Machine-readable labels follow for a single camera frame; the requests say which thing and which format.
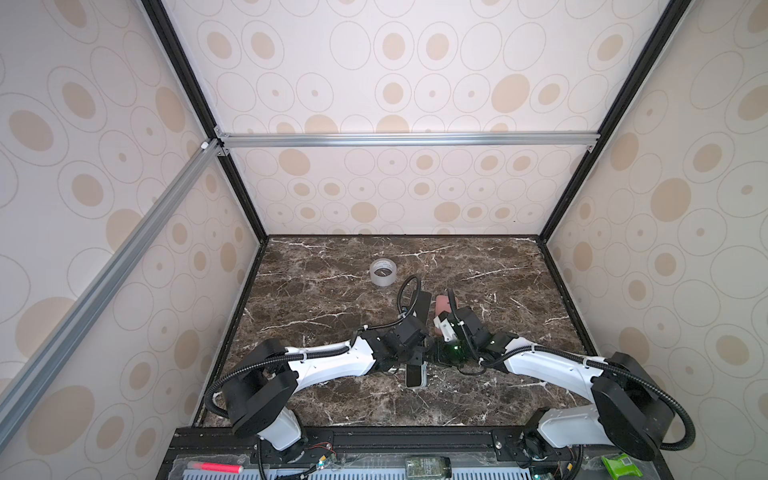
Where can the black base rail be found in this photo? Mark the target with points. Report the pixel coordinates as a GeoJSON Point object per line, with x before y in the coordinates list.
{"type": "Point", "coordinates": [500, 443]}

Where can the black phone from blue case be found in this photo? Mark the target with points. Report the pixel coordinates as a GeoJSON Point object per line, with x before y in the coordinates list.
{"type": "Point", "coordinates": [416, 376]}

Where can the pink phone case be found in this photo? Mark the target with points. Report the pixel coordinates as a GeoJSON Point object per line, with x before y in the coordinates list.
{"type": "Point", "coordinates": [441, 305]}

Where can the green circuit board module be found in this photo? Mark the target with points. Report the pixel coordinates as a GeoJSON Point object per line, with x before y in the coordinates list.
{"type": "Point", "coordinates": [428, 468]}

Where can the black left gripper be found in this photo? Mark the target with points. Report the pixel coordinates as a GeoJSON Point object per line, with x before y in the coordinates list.
{"type": "Point", "coordinates": [417, 358]}

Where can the silver aluminium rail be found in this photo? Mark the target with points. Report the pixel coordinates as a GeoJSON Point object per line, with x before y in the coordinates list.
{"type": "Point", "coordinates": [41, 370]}
{"type": "Point", "coordinates": [427, 139]}

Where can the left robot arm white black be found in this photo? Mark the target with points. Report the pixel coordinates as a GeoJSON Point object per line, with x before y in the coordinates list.
{"type": "Point", "coordinates": [254, 396]}

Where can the silver aluminium rail back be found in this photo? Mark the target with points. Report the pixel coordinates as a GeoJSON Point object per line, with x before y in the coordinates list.
{"type": "Point", "coordinates": [427, 139]}

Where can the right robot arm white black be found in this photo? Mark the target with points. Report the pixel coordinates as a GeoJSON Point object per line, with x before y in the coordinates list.
{"type": "Point", "coordinates": [626, 408]}

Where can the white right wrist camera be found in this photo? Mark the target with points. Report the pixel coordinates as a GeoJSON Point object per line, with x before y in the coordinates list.
{"type": "Point", "coordinates": [445, 330]}

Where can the pink marker pen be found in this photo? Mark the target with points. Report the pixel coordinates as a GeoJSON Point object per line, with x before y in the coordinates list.
{"type": "Point", "coordinates": [215, 467]}

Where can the black corner frame post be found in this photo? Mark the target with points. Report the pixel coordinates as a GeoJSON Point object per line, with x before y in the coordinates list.
{"type": "Point", "coordinates": [161, 23]}
{"type": "Point", "coordinates": [651, 50]}

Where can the black corner frame post left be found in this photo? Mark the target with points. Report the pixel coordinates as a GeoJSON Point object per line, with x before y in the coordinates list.
{"type": "Point", "coordinates": [161, 23]}

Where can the silver aluminium rail left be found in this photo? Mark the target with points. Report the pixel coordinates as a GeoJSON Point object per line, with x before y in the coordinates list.
{"type": "Point", "coordinates": [41, 370]}

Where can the clear tape roll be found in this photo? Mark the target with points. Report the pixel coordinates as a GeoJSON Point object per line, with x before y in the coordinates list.
{"type": "Point", "coordinates": [383, 272]}

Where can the green plastic part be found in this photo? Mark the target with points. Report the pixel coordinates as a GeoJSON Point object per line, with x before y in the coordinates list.
{"type": "Point", "coordinates": [620, 466]}

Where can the black corner frame post right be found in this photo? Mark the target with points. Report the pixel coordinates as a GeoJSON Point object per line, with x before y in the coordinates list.
{"type": "Point", "coordinates": [651, 50]}

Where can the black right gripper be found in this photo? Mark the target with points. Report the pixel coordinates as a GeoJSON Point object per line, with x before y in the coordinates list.
{"type": "Point", "coordinates": [438, 346]}

